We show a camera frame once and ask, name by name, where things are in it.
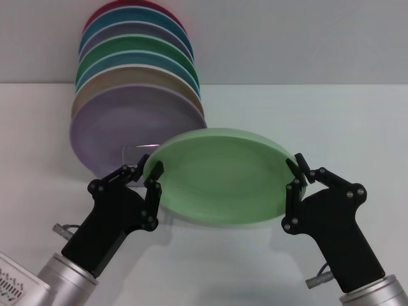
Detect lilac plate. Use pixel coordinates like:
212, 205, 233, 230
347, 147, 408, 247
69, 83, 207, 180

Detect grey purple plate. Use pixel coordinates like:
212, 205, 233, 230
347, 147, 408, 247
78, 20, 194, 61

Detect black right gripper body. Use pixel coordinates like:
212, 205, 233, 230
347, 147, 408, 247
282, 183, 385, 293

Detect light green plate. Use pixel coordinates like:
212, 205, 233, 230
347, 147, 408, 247
142, 127, 309, 226

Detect metal wire plate rack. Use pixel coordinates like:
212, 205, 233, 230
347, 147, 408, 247
122, 143, 161, 189

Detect light blue plate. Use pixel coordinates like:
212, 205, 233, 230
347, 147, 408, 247
75, 49, 202, 96

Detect dark green plate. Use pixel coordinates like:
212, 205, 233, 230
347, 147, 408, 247
75, 33, 200, 87

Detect right gripper cable plug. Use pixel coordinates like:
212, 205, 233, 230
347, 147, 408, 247
305, 261, 335, 284

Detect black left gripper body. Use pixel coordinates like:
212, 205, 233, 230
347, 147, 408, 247
60, 180, 159, 277

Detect beige plate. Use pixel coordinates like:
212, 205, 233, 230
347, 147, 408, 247
70, 63, 205, 128

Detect deep blue plate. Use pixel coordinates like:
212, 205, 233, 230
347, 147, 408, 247
78, 5, 194, 60

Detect maroon plate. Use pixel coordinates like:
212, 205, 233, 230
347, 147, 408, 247
82, 0, 187, 36

